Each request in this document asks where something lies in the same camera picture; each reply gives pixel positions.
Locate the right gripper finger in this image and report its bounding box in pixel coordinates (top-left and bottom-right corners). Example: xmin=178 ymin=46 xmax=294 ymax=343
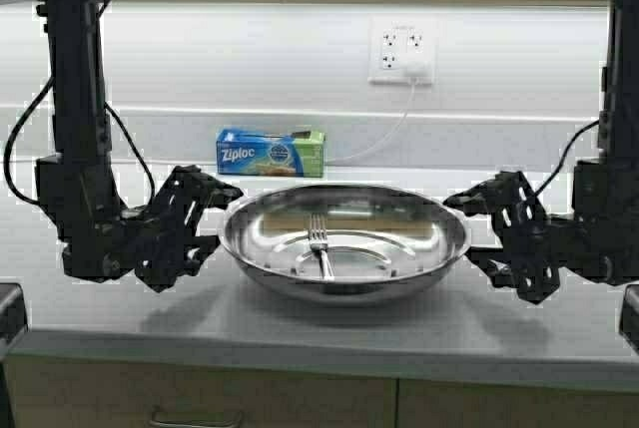
xmin=466 ymin=246 xmax=509 ymax=288
xmin=443 ymin=185 xmax=494 ymax=216

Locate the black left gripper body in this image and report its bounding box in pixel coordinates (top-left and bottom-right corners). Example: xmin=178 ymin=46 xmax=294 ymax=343
xmin=125 ymin=166 xmax=212 ymax=293

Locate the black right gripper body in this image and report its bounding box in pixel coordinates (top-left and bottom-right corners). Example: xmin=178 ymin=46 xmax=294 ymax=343
xmin=479 ymin=172 xmax=560 ymax=305

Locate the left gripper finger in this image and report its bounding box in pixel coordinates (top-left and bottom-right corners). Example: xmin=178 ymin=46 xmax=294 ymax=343
xmin=185 ymin=235 xmax=220 ymax=273
xmin=201 ymin=178 xmax=245 ymax=211

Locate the large stainless steel pan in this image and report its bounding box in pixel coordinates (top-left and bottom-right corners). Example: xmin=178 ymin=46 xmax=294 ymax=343
xmin=219 ymin=183 xmax=471 ymax=306

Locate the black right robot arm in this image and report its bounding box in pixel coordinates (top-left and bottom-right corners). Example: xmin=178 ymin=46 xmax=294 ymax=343
xmin=445 ymin=0 xmax=638 ymax=304

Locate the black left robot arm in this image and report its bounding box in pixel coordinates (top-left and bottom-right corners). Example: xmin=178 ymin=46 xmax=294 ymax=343
xmin=32 ymin=0 xmax=242 ymax=292

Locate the blue green Ziploc box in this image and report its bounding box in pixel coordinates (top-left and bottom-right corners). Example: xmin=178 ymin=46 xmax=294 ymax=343
xmin=216 ymin=128 xmax=325 ymax=178

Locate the silver metal fork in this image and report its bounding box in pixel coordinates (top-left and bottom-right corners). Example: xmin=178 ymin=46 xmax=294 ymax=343
xmin=308 ymin=214 xmax=334 ymax=281

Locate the white plug adapter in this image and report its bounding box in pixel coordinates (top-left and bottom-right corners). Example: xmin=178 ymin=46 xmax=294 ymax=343
xmin=402 ymin=55 xmax=435 ymax=86

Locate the right lower drawer front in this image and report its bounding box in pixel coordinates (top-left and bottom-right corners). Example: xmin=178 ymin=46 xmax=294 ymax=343
xmin=395 ymin=380 xmax=638 ymax=427

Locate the drawer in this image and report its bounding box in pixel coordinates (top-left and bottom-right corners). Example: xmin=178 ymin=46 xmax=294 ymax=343
xmin=4 ymin=355 xmax=396 ymax=427
xmin=395 ymin=380 xmax=638 ymax=427

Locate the left lower drawer front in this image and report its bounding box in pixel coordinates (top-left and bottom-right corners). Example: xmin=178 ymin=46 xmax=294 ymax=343
xmin=4 ymin=355 xmax=396 ymax=427

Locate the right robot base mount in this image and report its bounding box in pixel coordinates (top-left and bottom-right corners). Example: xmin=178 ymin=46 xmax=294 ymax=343
xmin=619 ymin=283 xmax=639 ymax=352

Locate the white power cable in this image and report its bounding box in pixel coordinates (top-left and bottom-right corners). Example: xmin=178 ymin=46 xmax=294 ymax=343
xmin=0 ymin=84 xmax=417 ymax=168

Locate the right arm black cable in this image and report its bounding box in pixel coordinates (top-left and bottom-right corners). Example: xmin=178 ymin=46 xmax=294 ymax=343
xmin=531 ymin=118 xmax=602 ymax=199

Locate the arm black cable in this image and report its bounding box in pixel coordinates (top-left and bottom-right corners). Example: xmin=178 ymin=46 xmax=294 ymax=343
xmin=2 ymin=73 xmax=157 ymax=207
xmin=531 ymin=118 xmax=602 ymax=199

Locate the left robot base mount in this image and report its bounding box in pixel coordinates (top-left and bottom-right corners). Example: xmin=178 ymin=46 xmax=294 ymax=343
xmin=1 ymin=283 xmax=28 ymax=352

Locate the white wall outlet plate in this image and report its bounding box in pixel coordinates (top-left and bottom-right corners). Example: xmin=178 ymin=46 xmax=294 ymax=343
xmin=368 ymin=15 xmax=437 ymax=86

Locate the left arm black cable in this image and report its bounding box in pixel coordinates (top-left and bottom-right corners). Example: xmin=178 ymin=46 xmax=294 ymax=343
xmin=2 ymin=73 xmax=157 ymax=207

